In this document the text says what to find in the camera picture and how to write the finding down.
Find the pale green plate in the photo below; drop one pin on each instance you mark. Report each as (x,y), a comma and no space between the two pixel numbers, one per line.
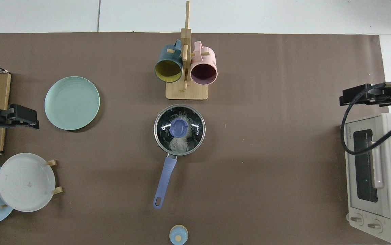
(73,102)

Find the wooden plate rack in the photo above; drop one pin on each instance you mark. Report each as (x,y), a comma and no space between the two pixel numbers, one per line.
(58,190)

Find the small blue round thing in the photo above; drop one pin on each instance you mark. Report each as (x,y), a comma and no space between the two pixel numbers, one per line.
(175,236)

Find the dark teal cup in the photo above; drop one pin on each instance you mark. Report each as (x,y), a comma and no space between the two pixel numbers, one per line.
(168,56)

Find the wooden cup stand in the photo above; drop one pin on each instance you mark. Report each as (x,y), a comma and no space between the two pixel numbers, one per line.
(187,92)

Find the white vermicelli bundle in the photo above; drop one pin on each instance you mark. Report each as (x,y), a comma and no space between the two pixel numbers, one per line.
(178,144)

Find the glass lid with blue knob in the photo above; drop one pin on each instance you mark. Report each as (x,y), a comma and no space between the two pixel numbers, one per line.
(178,127)

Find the white plate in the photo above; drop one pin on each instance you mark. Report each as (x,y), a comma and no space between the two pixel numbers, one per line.
(25,183)

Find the pink ribbed cup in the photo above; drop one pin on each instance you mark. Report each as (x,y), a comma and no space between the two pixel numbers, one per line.
(209,56)

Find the brown table cloth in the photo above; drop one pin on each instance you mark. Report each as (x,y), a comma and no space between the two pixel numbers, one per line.
(250,170)

